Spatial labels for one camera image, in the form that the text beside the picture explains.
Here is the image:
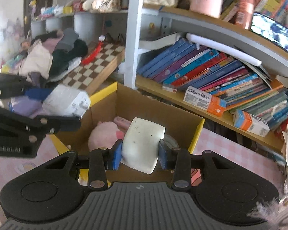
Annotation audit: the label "pink plush pig toy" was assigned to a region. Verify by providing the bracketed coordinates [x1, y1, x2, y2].
[88, 116, 131, 151]

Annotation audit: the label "large white power adapter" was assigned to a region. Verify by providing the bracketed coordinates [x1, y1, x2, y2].
[42, 84, 91, 118]

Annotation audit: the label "round metal tin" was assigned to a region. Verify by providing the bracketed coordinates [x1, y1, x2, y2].
[164, 134, 179, 149]

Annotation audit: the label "white soap bar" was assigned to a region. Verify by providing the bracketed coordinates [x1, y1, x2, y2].
[121, 117, 166, 174]

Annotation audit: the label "pink checkered table mat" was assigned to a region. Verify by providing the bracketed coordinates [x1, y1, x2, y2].
[0, 128, 284, 223]

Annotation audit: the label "pile of clothes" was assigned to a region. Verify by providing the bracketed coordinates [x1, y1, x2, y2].
[0, 29, 88, 118]

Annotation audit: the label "yellow cardboard box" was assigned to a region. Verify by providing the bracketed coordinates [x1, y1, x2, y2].
[50, 83, 205, 183]

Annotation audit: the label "wooden chess board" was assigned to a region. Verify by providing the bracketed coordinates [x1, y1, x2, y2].
[62, 43, 125, 96]

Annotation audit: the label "orange white toothpaste box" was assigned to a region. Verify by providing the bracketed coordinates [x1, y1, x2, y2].
[183, 86, 226, 117]

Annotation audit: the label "red tassel ornament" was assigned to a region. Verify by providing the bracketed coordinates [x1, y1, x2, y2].
[81, 35, 106, 66]

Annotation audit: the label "row of leaning books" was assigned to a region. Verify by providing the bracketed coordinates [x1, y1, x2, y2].
[138, 39, 288, 131]

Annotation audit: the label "phone on shelf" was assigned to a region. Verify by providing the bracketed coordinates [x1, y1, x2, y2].
[250, 12, 288, 53]

